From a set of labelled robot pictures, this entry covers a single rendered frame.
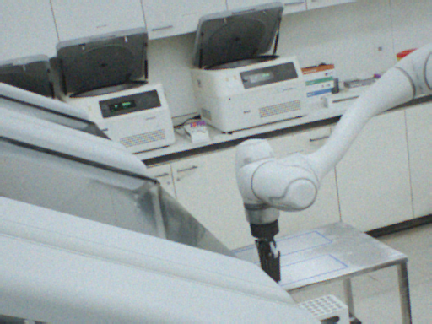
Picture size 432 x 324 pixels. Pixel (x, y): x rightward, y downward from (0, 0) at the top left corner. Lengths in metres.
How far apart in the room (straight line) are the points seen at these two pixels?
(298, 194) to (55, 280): 1.13
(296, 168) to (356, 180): 2.98
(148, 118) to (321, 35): 1.54
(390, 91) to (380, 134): 2.69
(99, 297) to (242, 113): 3.74
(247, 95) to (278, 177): 2.62
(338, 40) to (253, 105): 1.11
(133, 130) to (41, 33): 0.76
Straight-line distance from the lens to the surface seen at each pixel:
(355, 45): 5.19
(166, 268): 0.66
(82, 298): 0.51
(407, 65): 1.97
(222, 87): 4.20
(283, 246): 2.56
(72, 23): 4.26
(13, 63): 4.09
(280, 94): 4.29
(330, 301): 2.01
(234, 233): 4.35
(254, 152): 1.75
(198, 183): 4.20
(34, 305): 0.51
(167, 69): 4.71
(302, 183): 1.59
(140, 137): 4.09
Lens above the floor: 1.74
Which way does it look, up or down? 17 degrees down
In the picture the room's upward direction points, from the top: 10 degrees counter-clockwise
